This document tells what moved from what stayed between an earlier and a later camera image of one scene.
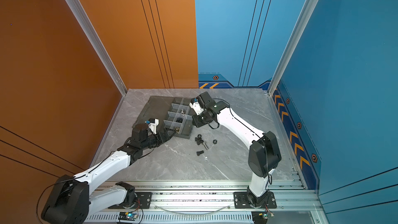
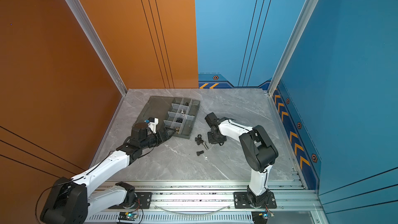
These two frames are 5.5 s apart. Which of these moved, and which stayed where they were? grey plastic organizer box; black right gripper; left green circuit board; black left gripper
Moved: black right gripper
Stayed: left green circuit board; grey plastic organizer box; black left gripper
